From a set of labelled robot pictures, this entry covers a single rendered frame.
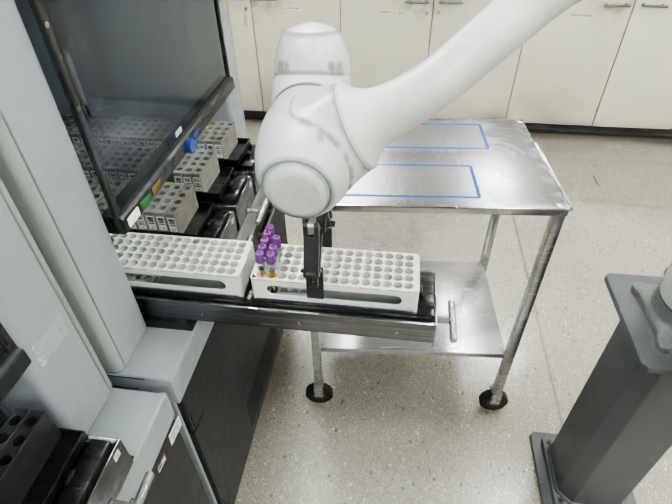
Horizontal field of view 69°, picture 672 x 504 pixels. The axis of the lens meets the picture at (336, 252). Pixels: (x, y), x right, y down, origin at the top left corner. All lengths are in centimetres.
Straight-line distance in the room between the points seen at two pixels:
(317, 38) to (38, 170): 39
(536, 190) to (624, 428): 57
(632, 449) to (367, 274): 81
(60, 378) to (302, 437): 99
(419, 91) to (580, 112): 287
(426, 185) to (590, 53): 217
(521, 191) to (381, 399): 87
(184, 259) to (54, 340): 28
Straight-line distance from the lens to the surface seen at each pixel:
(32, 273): 73
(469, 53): 56
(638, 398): 125
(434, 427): 170
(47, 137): 75
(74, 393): 85
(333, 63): 65
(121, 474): 84
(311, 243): 76
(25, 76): 73
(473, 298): 168
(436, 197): 115
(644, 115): 350
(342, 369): 179
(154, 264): 96
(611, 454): 143
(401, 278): 87
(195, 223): 110
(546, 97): 328
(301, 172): 48
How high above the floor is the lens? 145
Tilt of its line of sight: 41 degrees down
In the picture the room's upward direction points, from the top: 1 degrees counter-clockwise
